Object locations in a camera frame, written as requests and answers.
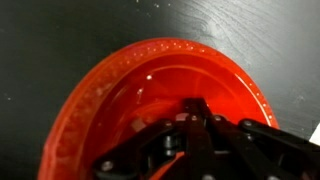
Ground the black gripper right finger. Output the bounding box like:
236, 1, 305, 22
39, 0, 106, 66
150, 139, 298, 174
203, 104, 320, 180

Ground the red plastic bowl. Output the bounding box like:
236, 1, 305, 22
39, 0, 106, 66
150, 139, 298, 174
37, 38, 278, 180

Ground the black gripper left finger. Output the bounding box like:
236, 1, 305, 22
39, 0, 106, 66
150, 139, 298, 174
92, 98, 214, 180

